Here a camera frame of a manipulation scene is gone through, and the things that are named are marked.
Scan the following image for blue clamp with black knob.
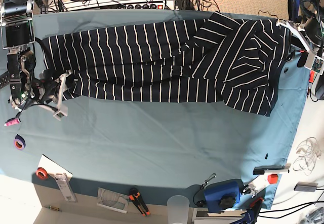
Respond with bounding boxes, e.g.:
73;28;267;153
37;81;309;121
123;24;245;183
204;181;241;213

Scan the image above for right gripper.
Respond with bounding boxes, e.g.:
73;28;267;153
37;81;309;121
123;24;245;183
30;69;72;120

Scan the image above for packaged item with barcode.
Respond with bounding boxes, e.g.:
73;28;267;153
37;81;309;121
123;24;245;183
54;173;77;202

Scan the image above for black remote control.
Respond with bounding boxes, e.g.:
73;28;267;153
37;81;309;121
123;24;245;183
0;71;10;89

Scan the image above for frosted plastic cup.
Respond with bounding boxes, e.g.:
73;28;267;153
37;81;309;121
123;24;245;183
167;195;190;224

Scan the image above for small red block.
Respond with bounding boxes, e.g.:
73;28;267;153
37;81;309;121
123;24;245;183
267;174;279;184

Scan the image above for white zip ties bundle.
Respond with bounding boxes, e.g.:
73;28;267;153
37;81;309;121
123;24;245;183
292;137;323;176

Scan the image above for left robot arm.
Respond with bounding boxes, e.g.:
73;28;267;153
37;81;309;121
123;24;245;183
276;0;323;76

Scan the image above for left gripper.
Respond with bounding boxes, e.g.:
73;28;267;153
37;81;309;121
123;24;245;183
276;19;323;75

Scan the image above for black computer mouse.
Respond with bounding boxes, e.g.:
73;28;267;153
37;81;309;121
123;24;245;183
315;74;324;100

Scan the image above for teal table cloth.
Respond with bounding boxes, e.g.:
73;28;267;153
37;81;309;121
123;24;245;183
0;8;317;211

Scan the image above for black marker pen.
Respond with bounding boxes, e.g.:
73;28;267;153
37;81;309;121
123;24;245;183
253;167;290;175

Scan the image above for navy white striped t-shirt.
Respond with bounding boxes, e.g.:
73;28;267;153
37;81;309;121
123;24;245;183
43;12;289;117

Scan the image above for orange black cutter pliers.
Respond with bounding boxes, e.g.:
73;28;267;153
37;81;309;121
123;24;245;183
129;188;150;216

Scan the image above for orange tape roll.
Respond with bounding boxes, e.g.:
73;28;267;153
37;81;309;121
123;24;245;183
36;167;49;180

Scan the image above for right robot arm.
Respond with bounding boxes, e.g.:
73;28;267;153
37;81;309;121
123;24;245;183
1;0;72;126

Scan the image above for purple tape roll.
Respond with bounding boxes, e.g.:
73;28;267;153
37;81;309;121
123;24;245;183
14;134;26;150

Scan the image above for grey adapter box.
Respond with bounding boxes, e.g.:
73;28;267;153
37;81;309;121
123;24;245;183
294;182;317;193

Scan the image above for orange handled tool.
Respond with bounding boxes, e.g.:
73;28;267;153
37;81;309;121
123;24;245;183
309;70;315;84

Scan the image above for white paper sheet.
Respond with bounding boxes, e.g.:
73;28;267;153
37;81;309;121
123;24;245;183
38;155;73;181

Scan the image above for clear plastic bag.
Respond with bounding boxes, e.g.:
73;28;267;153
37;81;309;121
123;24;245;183
97;188;130;214

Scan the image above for pink tube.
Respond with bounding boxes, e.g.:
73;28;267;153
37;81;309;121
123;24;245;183
4;118;21;126

